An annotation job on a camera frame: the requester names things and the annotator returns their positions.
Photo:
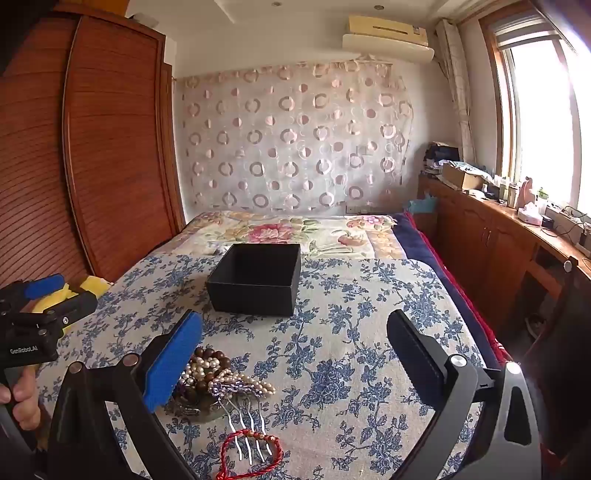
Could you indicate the wooden framed window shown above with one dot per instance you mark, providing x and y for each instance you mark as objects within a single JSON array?
[{"x": 540, "y": 115}]

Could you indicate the black box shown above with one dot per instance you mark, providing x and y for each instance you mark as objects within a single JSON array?
[{"x": 254, "y": 295}]

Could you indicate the blue floral cloth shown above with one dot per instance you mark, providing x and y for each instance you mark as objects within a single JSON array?
[{"x": 332, "y": 350}]

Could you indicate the navy blanket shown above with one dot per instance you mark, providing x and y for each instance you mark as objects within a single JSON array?
[{"x": 415, "y": 244}]

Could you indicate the silver pearl hair comb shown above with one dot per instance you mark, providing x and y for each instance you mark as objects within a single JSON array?
[{"x": 240, "y": 381}]

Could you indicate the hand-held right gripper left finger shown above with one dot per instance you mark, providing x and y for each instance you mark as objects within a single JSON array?
[{"x": 173, "y": 360}]

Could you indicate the white wall outlet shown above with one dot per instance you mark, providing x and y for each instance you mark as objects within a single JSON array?
[{"x": 355, "y": 210}]

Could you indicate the wooden chair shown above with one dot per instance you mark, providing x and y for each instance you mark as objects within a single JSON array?
[{"x": 554, "y": 277}]

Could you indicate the green capped bottle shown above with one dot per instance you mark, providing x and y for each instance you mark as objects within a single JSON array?
[{"x": 542, "y": 194}]

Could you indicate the wooden cabinet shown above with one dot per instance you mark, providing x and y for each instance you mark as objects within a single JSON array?
[{"x": 471, "y": 230}]

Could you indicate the white lace window curtain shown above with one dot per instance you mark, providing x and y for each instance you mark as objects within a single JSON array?
[{"x": 457, "y": 83}]

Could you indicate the pink floral blanket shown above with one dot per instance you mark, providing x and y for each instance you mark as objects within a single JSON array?
[{"x": 277, "y": 230}]

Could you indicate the white air conditioner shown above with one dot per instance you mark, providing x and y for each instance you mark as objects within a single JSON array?
[{"x": 388, "y": 41}]

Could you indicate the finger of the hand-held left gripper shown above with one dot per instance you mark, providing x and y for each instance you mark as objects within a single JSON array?
[
  {"x": 44, "y": 286},
  {"x": 78, "y": 304}
]

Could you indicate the wooden wardrobe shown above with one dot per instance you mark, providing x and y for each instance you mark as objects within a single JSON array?
[{"x": 115, "y": 161}]

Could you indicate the red blanket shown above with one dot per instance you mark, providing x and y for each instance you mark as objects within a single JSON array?
[{"x": 495, "y": 344}]

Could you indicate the pearl and bead jewelry pile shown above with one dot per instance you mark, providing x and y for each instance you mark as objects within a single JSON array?
[{"x": 212, "y": 355}]

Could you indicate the teal plastic bag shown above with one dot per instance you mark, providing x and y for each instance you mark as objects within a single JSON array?
[{"x": 422, "y": 205}]

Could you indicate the cardboard box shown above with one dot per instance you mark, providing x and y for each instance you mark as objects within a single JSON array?
[{"x": 459, "y": 177}]

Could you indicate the tissue pack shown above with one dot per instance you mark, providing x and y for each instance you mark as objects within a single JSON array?
[{"x": 528, "y": 216}]

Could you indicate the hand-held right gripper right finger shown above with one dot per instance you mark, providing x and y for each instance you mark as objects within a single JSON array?
[{"x": 415, "y": 355}]

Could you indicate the small pale bottle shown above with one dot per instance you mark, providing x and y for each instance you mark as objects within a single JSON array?
[
  {"x": 501, "y": 189},
  {"x": 511, "y": 196}
]

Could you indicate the person's left hand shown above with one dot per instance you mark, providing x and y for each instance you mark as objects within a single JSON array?
[{"x": 21, "y": 397}]

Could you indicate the pile of dark clutter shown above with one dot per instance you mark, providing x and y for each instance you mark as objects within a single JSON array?
[{"x": 438, "y": 154}]

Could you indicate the pink figurine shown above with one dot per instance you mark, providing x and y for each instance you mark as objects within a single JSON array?
[{"x": 527, "y": 191}]

